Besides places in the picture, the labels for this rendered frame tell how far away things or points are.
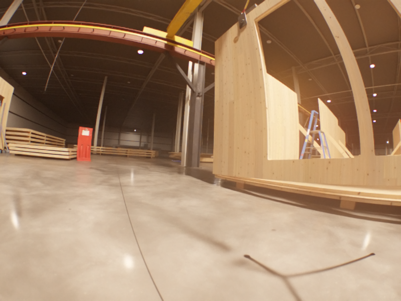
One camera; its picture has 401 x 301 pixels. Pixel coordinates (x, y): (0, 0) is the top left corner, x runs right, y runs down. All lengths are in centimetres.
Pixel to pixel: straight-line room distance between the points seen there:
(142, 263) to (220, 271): 32
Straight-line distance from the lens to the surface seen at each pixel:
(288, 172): 185
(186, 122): 782
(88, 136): 746
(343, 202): 197
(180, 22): 770
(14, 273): 80
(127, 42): 799
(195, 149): 733
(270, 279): 73
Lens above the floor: 46
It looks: 2 degrees up
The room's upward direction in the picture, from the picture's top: 3 degrees clockwise
